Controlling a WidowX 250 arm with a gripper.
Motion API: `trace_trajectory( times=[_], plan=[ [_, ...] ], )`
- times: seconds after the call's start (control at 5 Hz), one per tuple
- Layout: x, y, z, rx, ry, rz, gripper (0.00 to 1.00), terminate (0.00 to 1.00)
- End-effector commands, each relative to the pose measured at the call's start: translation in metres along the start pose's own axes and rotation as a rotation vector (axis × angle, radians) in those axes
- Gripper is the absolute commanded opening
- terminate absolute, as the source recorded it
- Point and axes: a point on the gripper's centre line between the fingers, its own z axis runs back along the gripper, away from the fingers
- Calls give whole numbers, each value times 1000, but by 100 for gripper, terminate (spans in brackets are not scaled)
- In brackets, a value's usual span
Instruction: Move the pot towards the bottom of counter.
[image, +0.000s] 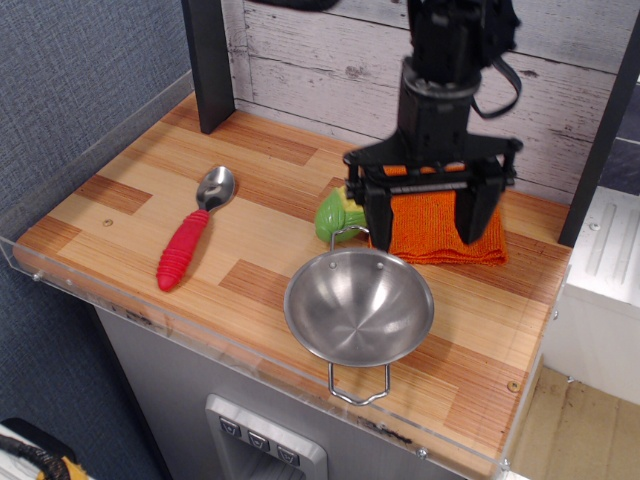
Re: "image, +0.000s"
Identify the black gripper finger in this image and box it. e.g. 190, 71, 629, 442
454, 182, 503, 245
364, 187, 394, 251

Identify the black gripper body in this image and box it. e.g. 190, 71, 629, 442
344, 57, 522, 203

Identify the stainless steel pot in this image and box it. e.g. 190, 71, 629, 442
283, 226, 435, 407

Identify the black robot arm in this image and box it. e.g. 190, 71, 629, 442
344, 1, 523, 250

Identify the toy corn cob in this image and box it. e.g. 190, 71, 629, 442
314, 186, 367, 243

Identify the orange folded cloth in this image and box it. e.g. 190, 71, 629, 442
389, 191, 508, 266

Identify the white toy sink unit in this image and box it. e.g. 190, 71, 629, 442
542, 187, 639, 404

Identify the grey toy fridge cabinet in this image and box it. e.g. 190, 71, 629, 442
98, 310, 457, 479

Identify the silver dispenser panel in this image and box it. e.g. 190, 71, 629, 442
205, 394, 329, 479

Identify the clear acrylic guard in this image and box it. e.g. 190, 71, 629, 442
16, 61, 581, 479

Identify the yellow black object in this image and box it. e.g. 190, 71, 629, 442
1, 435, 90, 479

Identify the red handled metal spoon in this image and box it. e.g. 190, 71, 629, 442
156, 166, 236, 292

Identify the right dark vertical post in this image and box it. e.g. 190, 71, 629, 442
558, 16, 639, 247

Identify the dark vertical post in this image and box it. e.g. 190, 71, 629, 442
181, 0, 235, 134
558, 16, 639, 247

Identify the left dark vertical post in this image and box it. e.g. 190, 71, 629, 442
181, 0, 235, 134

